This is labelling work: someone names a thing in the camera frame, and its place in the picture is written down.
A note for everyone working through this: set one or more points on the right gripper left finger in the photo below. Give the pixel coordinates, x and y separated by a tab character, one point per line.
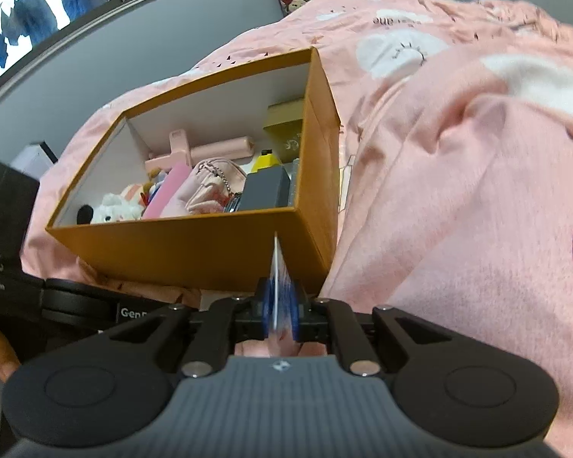
217	331

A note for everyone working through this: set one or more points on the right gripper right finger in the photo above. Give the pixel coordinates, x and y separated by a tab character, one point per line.
323	326

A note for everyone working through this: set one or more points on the blue white card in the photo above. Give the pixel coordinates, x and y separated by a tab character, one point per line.
280	307

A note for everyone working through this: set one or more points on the yellow tape measure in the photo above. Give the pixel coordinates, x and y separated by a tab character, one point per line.
266	160

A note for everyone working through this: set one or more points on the brown white bear plush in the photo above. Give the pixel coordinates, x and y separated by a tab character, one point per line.
148	190

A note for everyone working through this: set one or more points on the orange white cardboard box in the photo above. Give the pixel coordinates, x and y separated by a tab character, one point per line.
225	251

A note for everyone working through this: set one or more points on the white appliance box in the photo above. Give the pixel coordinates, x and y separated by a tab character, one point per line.
34	160

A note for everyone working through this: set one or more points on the pink small purse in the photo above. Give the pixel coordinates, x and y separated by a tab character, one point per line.
208	189

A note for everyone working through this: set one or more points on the pink flat case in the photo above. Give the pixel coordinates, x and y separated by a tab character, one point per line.
172	182

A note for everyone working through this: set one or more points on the dark grey flat box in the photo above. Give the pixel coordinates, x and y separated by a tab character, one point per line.
265	189

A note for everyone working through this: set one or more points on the pink printed duvet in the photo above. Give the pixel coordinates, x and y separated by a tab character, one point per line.
457	122

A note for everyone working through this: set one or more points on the gold small box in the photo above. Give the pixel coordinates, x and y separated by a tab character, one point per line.
283	127

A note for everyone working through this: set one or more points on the black camera box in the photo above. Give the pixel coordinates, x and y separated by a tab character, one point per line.
18	193

